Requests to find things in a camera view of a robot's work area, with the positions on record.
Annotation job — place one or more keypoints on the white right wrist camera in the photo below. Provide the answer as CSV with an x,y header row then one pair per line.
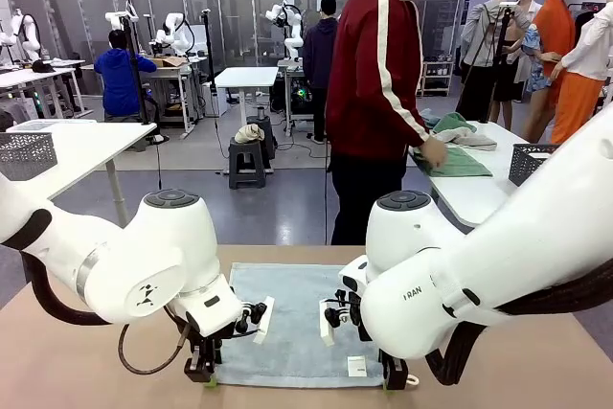
x,y
326,327

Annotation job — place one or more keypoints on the grey lattice plastic basket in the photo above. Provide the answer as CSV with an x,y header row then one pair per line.
x,y
26,152
527,165

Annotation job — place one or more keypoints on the grey plastic step stool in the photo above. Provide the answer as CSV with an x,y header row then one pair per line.
x,y
246,174

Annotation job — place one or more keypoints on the figure in white shirt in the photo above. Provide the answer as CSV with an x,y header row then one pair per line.
x,y
524,11

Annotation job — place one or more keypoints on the black cap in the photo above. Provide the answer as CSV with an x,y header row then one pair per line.
x,y
43,66

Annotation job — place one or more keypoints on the light blue terry towel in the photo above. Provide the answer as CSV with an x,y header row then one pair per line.
x,y
428,118
292,294

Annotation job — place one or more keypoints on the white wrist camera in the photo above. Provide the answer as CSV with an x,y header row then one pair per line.
x,y
265,320
326,327

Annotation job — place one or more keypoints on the white work desk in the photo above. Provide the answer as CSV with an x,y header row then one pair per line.
x,y
29,76
167,71

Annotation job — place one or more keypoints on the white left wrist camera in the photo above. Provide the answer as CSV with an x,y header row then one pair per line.
x,y
265,320

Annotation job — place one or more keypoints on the mannequin in orange coat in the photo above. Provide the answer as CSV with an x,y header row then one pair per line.
x,y
558,30

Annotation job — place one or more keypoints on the dark plastic stool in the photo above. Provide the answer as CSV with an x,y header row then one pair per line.
x,y
268,136

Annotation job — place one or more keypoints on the white robot stand table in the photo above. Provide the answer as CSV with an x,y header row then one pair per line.
x,y
287,66

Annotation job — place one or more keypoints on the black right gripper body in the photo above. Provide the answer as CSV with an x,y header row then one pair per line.
x,y
393,362

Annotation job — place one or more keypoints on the black tripod stand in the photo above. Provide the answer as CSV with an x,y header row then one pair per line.
x,y
136,78
498,54

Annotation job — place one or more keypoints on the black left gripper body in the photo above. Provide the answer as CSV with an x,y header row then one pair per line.
x,y
206,349

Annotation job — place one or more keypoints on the computer with coloured lights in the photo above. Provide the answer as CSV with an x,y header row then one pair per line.
x,y
301,93

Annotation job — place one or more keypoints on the person in white top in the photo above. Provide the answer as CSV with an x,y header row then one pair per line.
x,y
591,45

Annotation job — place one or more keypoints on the person in navy hoodie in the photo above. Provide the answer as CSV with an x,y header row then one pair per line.
x,y
316,54

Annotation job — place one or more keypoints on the metal tumbler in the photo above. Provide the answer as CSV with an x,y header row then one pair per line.
x,y
262,113

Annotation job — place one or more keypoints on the black camera pole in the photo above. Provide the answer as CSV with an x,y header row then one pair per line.
x,y
208,54

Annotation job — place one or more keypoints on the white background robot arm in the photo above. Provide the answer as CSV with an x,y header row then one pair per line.
x,y
293,40
29,35
179,38
115,18

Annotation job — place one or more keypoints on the beige crumpled cloth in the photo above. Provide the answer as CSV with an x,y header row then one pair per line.
x,y
249,133

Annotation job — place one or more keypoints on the mannequin in grey shirt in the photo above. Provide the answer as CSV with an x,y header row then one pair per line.
x,y
479,35

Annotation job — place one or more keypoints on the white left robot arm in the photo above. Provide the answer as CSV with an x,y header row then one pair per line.
x,y
120,260

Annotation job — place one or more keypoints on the person's right forearm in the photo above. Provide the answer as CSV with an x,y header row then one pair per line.
x,y
407,121

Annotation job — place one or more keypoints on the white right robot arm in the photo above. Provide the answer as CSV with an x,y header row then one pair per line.
x,y
479,275

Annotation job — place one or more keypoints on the person in red jacket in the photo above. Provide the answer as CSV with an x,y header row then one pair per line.
x,y
369,69

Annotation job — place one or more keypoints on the white shoe shelf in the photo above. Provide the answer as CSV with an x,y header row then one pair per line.
x,y
438,78

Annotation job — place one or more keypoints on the brown cardboard box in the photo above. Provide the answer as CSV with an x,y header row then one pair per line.
x,y
170,61

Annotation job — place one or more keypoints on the person in blue hoodie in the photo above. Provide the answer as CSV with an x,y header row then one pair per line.
x,y
120,78

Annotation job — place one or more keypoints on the person's right hand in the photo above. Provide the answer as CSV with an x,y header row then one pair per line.
x,y
435,152

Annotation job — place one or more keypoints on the grey terry towel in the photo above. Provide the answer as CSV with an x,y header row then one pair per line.
x,y
474,141

